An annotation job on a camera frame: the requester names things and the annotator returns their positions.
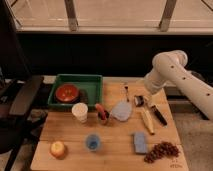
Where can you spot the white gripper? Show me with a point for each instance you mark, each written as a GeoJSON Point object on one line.
{"type": "Point", "coordinates": [151, 100]}

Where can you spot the yellow red apple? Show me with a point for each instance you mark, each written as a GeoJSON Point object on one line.
{"type": "Point", "coordinates": [57, 149]}

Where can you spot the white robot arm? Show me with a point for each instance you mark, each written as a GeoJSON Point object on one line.
{"type": "Point", "coordinates": [170, 66]}

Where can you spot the green plastic tray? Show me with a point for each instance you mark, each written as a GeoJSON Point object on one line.
{"type": "Point", "coordinates": [90, 90]}

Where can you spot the small black white roll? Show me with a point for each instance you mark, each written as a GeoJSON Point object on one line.
{"type": "Point", "coordinates": [139, 101]}

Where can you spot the blue sponge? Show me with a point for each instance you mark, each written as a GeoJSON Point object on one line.
{"type": "Point", "coordinates": [140, 143]}

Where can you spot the crumpled clear plastic bag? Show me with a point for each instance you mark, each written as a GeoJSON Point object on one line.
{"type": "Point", "coordinates": [122, 111]}

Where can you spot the bunch of dark grapes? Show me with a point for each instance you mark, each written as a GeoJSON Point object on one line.
{"type": "Point", "coordinates": [160, 150]}

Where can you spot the small blue cup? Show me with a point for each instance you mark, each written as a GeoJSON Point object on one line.
{"type": "Point", "coordinates": [93, 142]}

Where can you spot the white paper cup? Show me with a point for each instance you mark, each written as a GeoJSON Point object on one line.
{"type": "Point", "coordinates": [80, 111]}

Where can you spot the red lacquer bowl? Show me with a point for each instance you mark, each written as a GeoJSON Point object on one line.
{"type": "Point", "coordinates": [67, 93]}

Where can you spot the black office chair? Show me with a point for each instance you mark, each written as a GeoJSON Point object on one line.
{"type": "Point", "coordinates": [18, 90]}

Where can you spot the black handled knife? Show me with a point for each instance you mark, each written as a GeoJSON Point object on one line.
{"type": "Point", "coordinates": [159, 116]}

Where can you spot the red handled tool in cup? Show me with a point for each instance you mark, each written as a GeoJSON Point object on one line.
{"type": "Point", "coordinates": [103, 115]}

